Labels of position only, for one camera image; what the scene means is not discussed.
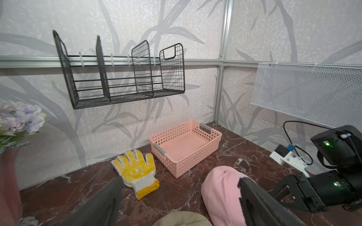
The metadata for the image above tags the pink plastic basket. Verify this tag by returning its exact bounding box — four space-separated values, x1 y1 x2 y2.
149 120 222 178

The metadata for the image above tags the white mesh wall basket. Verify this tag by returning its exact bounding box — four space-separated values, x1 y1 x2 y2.
250 62 362 130

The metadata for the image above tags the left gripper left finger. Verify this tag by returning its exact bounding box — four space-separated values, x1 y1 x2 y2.
60 178 124 226

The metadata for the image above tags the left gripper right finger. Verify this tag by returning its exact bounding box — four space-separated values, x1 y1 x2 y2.
238 177 305 226

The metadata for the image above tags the pink glass vase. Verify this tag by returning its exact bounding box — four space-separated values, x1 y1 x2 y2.
1 149 21 226

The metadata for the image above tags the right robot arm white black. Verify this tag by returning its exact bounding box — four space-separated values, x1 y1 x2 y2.
270 125 362 213

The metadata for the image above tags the purple white flower bouquet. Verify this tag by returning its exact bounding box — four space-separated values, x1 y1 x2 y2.
1 102 47 154

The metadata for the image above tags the black wire wall basket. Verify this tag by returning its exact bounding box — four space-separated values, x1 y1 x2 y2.
52 30 186 109

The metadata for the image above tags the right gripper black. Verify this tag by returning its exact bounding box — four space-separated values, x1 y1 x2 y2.
270 169 362 213

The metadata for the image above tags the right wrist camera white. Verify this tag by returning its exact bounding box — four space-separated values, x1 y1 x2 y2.
270 145 310 178

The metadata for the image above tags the beige baseball cap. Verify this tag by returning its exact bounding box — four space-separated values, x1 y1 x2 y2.
153 211 212 226

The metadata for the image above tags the yellow white work glove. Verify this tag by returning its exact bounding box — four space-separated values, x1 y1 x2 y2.
111 149 160 200

